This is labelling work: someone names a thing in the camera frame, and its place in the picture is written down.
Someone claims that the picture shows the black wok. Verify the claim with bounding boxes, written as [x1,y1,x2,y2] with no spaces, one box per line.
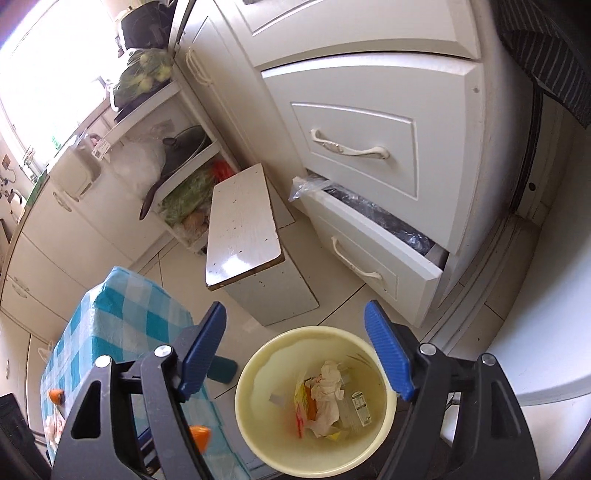
[140,124,209,220]

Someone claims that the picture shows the blue checked tablecloth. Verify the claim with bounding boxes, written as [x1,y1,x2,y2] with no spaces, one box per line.
[39,265,252,480]

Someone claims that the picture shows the white plastic bag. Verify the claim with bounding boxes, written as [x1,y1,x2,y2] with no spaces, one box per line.
[111,136,167,192]

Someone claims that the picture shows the white step stool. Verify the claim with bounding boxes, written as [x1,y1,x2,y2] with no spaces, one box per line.
[205,164,320,327]

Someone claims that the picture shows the white door panel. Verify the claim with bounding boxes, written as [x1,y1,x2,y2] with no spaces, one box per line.
[480,83,591,408]

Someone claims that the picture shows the white rack trolley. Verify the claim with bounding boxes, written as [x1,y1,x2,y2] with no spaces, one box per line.
[106,78,242,254]

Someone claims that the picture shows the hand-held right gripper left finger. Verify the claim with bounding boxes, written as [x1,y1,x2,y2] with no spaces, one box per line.
[48,301,228,480]

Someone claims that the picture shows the bag of green vegetables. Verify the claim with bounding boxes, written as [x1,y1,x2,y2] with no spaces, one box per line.
[111,48,176,110]

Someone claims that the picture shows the clear plastic bag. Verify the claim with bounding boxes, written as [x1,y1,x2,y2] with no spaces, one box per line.
[288,175,435,259]

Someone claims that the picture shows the white kitchen base cabinets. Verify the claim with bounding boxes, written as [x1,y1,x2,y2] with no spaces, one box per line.
[0,0,485,407]

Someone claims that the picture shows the red vegetable bag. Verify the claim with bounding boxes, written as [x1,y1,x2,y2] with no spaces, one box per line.
[212,159,237,182]

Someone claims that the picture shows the teal rounded object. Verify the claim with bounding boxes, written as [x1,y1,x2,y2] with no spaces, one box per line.
[209,357,239,385]

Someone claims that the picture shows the kitchen window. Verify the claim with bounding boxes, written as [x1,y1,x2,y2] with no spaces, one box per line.
[0,0,123,155]

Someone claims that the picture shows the leafy green vegetables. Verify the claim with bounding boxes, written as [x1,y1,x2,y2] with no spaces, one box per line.
[159,161,219,227]

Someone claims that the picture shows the pale yellow plastic bin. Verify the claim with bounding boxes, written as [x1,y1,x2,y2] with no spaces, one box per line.
[235,325,398,478]

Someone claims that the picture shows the white cabinet drawer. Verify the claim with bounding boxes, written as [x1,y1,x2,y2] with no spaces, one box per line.
[231,0,482,62]
[260,53,486,256]
[293,173,450,327]

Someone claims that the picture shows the dark striped cloth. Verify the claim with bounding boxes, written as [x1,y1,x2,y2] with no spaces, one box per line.
[496,0,591,126]

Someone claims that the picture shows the yellow white plastic wrapper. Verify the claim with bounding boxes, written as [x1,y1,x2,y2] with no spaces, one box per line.
[293,376,324,439]

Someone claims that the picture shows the clear printed wrapper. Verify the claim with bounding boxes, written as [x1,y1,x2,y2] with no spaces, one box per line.
[339,388,374,428]

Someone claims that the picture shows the white tissue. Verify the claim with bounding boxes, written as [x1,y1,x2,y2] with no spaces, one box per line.
[308,361,348,403]

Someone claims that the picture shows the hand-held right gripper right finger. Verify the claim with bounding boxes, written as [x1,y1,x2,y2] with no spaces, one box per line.
[364,300,541,480]

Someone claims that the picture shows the white hanging bin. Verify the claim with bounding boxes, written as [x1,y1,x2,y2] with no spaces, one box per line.
[58,134,103,200]

